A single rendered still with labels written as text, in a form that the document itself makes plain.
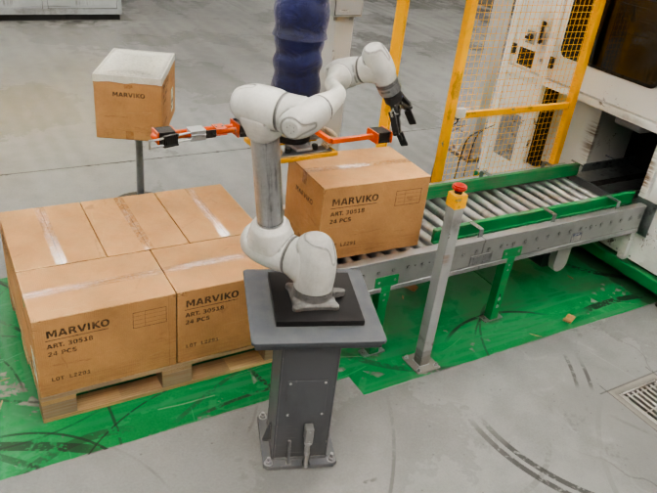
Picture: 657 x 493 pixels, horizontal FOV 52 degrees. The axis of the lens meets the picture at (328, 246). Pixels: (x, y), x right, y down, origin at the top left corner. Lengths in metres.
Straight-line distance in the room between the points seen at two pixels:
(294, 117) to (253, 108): 0.16
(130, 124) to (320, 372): 2.26
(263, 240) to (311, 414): 0.79
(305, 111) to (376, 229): 1.36
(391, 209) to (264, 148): 1.22
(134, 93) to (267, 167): 2.09
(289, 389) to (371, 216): 1.02
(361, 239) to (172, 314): 0.99
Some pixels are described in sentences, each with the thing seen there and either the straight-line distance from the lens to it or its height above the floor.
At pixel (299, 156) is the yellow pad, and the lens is 3.04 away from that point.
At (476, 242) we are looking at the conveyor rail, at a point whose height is 0.59.
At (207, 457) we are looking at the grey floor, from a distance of 3.08.
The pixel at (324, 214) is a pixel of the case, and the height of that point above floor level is 0.81.
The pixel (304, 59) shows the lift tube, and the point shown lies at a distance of 2.94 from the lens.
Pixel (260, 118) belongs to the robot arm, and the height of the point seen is 1.52.
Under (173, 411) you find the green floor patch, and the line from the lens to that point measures 3.27.
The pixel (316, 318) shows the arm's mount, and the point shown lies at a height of 0.77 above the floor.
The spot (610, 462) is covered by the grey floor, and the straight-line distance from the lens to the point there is 3.52.
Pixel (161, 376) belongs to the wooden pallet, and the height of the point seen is 0.09.
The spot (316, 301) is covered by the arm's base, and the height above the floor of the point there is 0.81.
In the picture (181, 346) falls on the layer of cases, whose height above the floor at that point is 0.24.
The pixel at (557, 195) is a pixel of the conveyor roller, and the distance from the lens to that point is 4.61.
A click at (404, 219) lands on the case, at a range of 3.47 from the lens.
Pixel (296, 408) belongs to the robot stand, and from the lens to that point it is 2.85.
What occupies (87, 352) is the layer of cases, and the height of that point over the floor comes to 0.33.
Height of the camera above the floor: 2.26
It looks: 30 degrees down
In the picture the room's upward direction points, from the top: 7 degrees clockwise
